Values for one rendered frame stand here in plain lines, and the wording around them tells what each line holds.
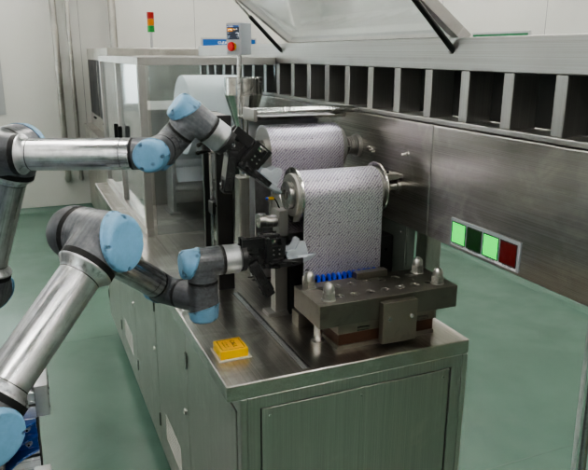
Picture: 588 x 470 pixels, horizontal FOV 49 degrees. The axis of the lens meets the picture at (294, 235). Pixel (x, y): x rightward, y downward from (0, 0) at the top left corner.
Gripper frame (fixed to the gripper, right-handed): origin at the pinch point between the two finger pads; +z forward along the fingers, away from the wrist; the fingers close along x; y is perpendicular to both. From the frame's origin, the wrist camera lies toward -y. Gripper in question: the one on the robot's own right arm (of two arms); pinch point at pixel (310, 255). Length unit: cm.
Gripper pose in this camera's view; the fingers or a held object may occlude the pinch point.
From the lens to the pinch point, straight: 173.2
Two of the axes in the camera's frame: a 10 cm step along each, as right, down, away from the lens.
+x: -3.9, -2.5, 8.9
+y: 0.0, -9.6, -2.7
